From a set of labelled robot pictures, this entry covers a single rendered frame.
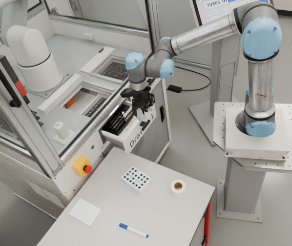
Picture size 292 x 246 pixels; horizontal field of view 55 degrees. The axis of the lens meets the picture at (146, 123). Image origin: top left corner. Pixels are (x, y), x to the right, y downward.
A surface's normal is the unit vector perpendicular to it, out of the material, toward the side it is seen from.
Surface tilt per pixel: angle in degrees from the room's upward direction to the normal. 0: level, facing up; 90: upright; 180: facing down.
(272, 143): 2
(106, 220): 0
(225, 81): 90
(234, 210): 90
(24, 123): 90
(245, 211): 90
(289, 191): 0
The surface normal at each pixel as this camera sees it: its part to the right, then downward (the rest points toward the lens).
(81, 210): -0.14, -0.67
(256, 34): -0.24, 0.65
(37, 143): 0.85, 0.29
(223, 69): 0.30, 0.67
